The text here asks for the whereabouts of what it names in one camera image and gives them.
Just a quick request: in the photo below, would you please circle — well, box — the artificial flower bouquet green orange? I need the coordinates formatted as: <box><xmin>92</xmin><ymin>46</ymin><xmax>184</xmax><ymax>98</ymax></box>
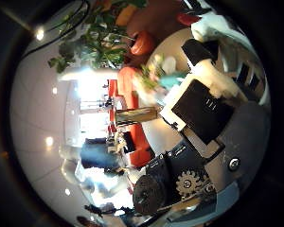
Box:
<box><xmin>47</xmin><ymin>0</ymin><xmax>188</xmax><ymax>96</ymax></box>

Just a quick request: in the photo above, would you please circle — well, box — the black cable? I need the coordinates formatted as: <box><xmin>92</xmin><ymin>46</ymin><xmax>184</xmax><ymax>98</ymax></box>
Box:
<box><xmin>22</xmin><ymin>0</ymin><xmax>90</xmax><ymax>60</ymax></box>

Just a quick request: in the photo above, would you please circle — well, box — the person in blue clothes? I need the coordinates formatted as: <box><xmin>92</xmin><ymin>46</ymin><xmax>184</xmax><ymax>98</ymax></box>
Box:
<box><xmin>80</xmin><ymin>137</ymin><xmax>121</xmax><ymax>171</ymax></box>

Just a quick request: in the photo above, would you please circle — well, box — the orange red sofa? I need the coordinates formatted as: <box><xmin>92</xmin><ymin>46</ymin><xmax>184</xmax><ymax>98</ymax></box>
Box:
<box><xmin>107</xmin><ymin>65</ymin><xmax>155</xmax><ymax>168</ymax></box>

